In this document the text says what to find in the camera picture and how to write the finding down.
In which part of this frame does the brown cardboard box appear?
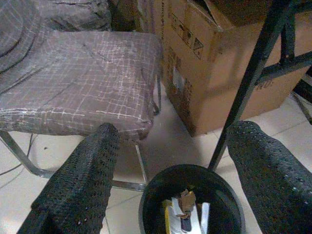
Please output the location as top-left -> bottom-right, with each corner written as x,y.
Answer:
136,0 -> 312,137

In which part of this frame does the yellow trash strip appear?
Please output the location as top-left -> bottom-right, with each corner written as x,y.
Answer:
164,200 -> 172,234

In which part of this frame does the purple checked seat cushion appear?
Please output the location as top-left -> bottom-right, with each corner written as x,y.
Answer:
0,30 -> 164,145

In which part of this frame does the white paper trash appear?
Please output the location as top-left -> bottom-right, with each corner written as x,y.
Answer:
168,196 -> 211,234

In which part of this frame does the purple checked backrest cushion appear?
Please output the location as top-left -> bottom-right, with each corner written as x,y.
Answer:
0,0 -> 113,73

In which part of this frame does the brown cardboard scrap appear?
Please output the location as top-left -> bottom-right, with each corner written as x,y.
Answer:
176,189 -> 197,218

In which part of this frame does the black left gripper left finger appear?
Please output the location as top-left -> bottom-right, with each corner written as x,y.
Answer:
18,122 -> 121,234

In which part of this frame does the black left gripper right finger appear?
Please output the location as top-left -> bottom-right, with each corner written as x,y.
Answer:
226,120 -> 312,234

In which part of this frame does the black round rubbish bin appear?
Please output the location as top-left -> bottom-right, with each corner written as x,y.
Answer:
138,164 -> 246,234

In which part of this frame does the thin black floor cable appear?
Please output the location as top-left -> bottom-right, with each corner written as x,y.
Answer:
0,133 -> 39,176

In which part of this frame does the silver metal chair frame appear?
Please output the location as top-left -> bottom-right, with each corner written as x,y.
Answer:
0,75 -> 162,192

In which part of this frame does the black metal table frame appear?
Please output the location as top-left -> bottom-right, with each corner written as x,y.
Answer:
208,0 -> 312,172

